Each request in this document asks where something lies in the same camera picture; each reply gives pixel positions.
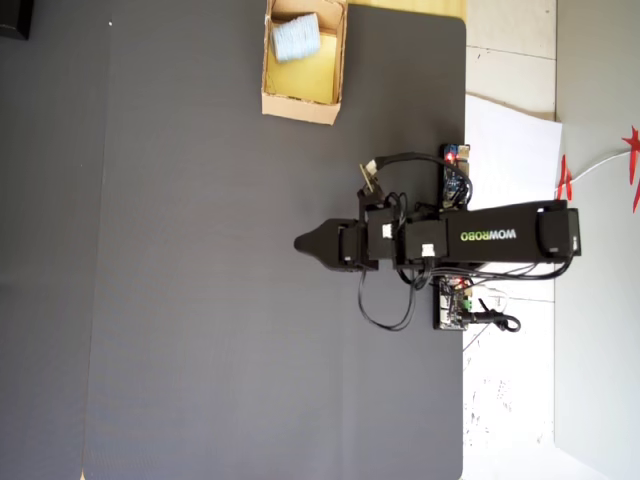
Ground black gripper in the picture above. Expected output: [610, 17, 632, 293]
[293, 196, 398, 275]

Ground blue white yarn-wrapped block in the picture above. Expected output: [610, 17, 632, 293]
[270, 11, 322, 67]

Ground open cardboard box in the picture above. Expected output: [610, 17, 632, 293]
[260, 0, 349, 127]

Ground black box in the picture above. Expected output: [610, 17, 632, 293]
[0, 0, 34, 41]

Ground large dark grey rubber mat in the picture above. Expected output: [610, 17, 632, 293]
[81, 3, 468, 480]

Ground motor controller board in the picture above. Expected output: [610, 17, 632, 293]
[431, 273, 477, 332]

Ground blue circuit board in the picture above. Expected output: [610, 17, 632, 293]
[438, 143, 473, 210]

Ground white paper sheet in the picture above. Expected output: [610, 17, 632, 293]
[460, 93, 565, 480]

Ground red ribbon strips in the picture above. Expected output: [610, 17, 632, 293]
[555, 153, 575, 202]

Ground narrow dark grey rubber mat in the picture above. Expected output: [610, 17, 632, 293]
[0, 14, 110, 480]

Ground grey board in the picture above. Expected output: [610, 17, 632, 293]
[551, 121, 640, 480]

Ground red star decoration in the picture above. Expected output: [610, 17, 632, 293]
[620, 125, 640, 214]

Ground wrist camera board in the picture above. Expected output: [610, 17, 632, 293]
[357, 161, 387, 202]

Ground thin black looped cable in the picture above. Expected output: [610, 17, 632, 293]
[356, 264, 419, 333]

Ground thick black camera cable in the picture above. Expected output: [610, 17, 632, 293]
[372, 151, 477, 209]

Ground black power plug cable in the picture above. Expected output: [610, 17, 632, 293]
[471, 298, 523, 333]

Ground black servo wire bundle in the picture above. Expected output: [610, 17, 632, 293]
[434, 255, 576, 282]

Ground thin white cable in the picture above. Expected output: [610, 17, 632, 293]
[568, 148, 640, 184]

